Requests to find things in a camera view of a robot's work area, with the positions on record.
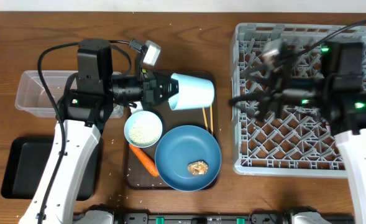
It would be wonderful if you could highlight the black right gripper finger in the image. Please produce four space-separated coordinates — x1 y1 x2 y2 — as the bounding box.
228 93 263 107
240 64 276 86

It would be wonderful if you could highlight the light blue plastic cup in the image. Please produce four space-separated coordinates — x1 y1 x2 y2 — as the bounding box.
168 73 215 111

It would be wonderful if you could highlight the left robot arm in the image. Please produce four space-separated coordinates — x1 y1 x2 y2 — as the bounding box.
20 39 178 223

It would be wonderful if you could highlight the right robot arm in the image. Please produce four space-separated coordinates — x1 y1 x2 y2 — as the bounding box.
229 31 366 223

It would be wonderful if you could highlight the grey dishwasher rack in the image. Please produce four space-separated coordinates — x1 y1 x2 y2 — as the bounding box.
231 23 366 178

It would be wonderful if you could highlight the light blue rice bowl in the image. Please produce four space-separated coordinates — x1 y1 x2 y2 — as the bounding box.
124 111 163 147

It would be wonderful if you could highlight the wooden chopstick left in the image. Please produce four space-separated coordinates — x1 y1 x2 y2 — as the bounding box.
202 108 208 131

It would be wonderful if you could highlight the wooden chopstick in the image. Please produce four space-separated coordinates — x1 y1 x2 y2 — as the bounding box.
209 105 214 135
202 108 208 131

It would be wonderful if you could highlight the wooden chopstick right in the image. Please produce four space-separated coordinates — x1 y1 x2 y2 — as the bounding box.
209 105 214 135

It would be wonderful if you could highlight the blue plate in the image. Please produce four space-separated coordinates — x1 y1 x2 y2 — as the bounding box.
155 125 222 192

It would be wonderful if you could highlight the orange carrot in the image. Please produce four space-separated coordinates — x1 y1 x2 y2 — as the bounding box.
129 144 159 177

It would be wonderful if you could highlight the gold foil wrapper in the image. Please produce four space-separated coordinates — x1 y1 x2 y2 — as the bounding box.
188 161 209 176

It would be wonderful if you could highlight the brown serving tray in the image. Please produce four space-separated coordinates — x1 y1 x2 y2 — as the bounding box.
124 70 218 190

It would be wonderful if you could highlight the clear plastic bin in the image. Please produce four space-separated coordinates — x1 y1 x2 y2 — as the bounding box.
14 70 125 119

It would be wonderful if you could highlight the black bin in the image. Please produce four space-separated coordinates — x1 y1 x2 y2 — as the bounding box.
1 136 103 201

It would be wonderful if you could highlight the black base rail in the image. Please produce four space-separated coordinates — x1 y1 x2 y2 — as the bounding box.
73 203 354 224

